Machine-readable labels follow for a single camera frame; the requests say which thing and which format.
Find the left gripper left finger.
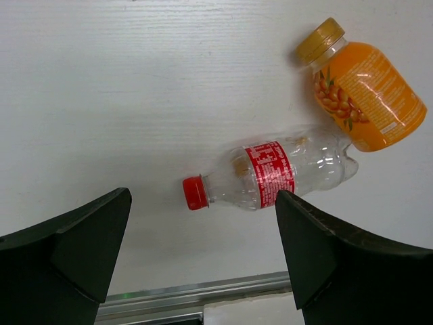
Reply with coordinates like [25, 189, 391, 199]
[1, 188, 131, 324]

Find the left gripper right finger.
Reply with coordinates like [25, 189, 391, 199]
[275, 190, 432, 324]

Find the clear bottle red label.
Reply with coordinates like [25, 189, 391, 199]
[183, 127, 359, 211]

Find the orange juice bottle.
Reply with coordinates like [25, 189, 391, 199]
[296, 18, 428, 152]

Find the aluminium table edge rail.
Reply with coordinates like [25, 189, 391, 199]
[95, 272, 292, 324]

